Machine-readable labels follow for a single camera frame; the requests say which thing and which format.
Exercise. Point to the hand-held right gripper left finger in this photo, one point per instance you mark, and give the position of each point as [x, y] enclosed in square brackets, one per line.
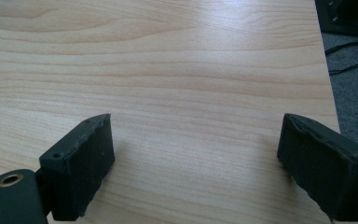
[77, 169]

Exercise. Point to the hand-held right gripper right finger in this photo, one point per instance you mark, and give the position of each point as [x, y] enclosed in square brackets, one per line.
[326, 169]

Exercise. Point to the black stand base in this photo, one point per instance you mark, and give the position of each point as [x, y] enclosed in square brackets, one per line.
[345, 17]

